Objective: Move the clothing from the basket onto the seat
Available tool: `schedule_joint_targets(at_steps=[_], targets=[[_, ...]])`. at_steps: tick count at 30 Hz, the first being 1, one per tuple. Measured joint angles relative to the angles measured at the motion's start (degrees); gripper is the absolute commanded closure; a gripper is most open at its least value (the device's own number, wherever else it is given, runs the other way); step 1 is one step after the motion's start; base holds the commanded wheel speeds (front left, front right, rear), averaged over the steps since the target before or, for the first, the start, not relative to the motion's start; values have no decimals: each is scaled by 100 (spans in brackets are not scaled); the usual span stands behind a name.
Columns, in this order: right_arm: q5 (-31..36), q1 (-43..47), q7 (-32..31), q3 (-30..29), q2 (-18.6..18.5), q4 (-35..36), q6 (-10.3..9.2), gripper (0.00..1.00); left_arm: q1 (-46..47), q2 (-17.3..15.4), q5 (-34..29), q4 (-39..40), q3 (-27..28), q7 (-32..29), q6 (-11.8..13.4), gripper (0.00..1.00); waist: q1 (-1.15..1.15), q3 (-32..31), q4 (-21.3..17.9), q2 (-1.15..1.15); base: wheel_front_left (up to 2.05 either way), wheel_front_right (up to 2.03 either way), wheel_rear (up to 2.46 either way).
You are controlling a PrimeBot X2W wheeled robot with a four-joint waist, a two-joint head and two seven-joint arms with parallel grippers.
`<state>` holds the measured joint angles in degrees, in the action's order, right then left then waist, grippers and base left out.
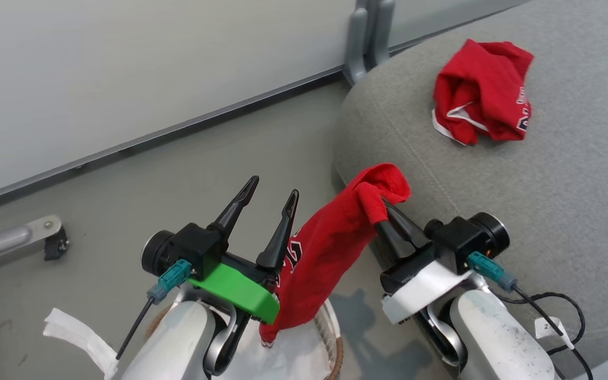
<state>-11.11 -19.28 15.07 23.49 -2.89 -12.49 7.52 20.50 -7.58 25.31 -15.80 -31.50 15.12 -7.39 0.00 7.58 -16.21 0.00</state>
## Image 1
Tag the black caster wheel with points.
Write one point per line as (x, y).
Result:
(56, 249)

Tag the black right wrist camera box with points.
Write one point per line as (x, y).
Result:
(465, 237)

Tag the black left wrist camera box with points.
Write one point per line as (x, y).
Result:
(190, 248)

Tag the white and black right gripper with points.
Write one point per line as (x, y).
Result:
(425, 282)

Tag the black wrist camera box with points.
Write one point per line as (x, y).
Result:
(465, 237)
(190, 248)

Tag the red jersey with number 23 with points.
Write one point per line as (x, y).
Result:
(330, 243)

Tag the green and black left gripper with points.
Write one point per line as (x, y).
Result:
(230, 287)

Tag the grey partition bottom rail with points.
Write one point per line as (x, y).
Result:
(151, 134)

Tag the grey fabric sofa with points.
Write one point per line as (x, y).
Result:
(547, 200)

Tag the grey metal partition foot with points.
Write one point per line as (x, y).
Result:
(8, 240)

